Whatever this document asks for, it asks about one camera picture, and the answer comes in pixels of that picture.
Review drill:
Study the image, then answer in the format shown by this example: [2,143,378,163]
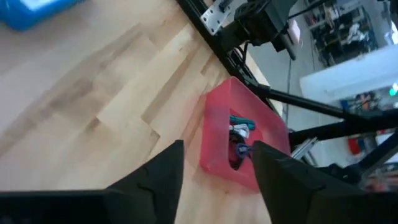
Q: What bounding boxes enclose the black metal table frame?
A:
[177,0,398,162]

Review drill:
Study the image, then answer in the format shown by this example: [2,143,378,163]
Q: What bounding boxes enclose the purple cable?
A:
[234,142,254,159]

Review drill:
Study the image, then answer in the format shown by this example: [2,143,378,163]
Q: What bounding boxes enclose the pink translucent plastic bin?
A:
[198,77,292,194]

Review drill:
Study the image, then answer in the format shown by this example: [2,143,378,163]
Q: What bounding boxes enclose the background storage shelf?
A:
[303,0,380,68]

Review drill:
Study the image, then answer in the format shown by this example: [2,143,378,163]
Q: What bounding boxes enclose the blue plastic basket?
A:
[0,0,85,32]

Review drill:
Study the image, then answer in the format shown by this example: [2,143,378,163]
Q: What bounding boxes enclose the teal cable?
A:
[229,114,256,131]

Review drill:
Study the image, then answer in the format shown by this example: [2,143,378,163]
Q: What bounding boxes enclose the black cable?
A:
[228,133,246,170]

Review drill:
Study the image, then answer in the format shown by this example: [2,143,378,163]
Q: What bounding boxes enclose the white cable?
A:
[229,123,250,139]

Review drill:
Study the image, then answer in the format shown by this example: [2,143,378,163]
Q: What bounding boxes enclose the white background table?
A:
[300,43,398,105]

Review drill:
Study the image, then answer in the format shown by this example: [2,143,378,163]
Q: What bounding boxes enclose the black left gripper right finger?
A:
[251,140,398,224]

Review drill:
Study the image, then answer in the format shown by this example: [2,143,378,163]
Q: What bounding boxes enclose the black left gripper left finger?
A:
[105,139,185,224]

